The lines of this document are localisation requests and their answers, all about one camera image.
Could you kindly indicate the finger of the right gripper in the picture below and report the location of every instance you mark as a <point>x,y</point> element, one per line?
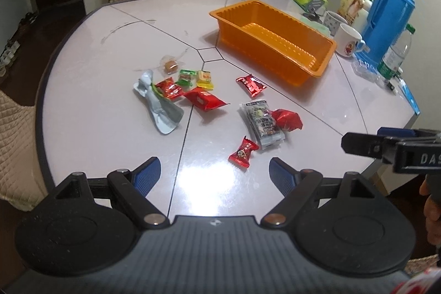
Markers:
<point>368,145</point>
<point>396,132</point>

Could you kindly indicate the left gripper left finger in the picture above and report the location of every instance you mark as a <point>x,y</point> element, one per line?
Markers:
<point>128,194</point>

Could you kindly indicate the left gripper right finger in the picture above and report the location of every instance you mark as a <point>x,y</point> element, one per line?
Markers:
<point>298,188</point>

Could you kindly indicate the red twist-wrapped candy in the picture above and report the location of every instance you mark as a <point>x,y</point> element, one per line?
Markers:
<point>241,157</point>

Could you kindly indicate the red crinkled candy pack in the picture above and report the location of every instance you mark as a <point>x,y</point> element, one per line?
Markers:
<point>287,120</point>

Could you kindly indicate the grey clear nut packet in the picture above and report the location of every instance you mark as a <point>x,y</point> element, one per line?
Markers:
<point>263,126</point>

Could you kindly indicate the silver foil snack packet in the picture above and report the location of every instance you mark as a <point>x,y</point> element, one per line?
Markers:
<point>165,114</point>

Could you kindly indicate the small red snack bar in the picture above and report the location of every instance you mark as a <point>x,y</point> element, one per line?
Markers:
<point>253,86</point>

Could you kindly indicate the red double-happiness candy pack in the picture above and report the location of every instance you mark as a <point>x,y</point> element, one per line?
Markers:
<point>204,100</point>

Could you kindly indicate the green candy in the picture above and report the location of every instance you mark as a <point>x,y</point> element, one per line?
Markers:
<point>186,78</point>

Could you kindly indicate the clear brown candy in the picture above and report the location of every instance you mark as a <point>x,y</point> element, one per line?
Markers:
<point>169,65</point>

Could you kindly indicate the yellow candy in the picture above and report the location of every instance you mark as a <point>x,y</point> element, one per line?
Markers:
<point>204,80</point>

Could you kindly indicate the red snack packet with pictures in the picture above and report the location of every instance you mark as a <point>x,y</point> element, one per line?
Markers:
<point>169,89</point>

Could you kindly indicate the person's right hand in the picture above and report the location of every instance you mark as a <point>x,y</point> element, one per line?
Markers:
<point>432,216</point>

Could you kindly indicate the blue flat box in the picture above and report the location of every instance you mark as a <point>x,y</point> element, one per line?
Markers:
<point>408,95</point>

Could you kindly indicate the clear toothpick box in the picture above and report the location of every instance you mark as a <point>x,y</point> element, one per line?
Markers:
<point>365,70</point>

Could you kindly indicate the clear water bottle green cap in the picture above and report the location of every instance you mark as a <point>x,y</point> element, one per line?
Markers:
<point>396,53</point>

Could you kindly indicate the white cartoon mug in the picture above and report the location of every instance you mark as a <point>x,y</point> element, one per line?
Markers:
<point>349,41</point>

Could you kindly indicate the round white dining table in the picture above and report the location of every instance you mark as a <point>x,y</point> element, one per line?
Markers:
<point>91,119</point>

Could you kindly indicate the beige quilted chair left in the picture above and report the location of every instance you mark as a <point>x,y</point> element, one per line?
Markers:
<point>21,180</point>

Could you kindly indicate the green folded cloth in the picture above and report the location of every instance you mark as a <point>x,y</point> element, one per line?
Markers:
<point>317,26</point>

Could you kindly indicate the blue thermos jug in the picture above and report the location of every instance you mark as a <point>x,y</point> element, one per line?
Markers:
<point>385,22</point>

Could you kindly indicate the grey patterned mug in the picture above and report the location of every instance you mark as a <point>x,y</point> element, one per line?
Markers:
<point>332,21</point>

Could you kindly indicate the orange plastic tray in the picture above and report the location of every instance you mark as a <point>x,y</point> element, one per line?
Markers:
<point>275,41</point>

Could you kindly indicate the grey phone stand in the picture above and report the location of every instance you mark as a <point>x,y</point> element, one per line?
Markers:
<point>313,9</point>

